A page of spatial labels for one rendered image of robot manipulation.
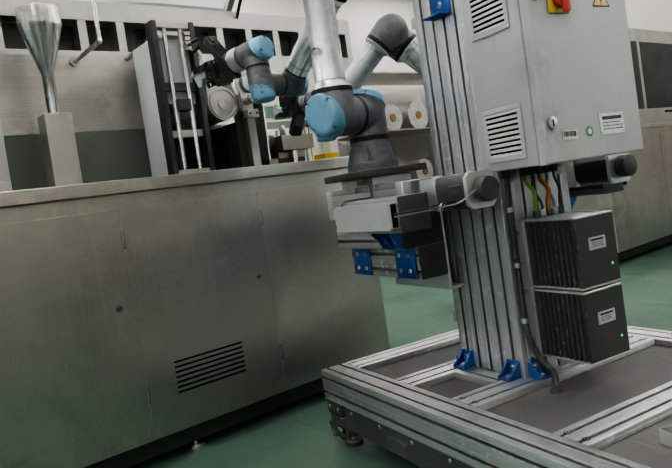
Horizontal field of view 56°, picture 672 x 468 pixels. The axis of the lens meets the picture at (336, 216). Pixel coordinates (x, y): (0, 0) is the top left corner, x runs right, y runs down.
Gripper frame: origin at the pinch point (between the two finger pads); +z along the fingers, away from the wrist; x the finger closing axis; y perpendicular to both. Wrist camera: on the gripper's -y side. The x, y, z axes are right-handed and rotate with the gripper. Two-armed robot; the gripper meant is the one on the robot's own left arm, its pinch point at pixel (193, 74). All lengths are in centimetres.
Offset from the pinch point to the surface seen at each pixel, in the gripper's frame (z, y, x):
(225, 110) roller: 18.1, 10.8, 26.2
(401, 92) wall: 198, -5, 452
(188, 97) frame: 10.1, 5.5, 3.5
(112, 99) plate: 55, -7, 4
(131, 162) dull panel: 57, 19, 5
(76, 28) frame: 57, -36, 0
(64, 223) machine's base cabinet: 9, 36, -55
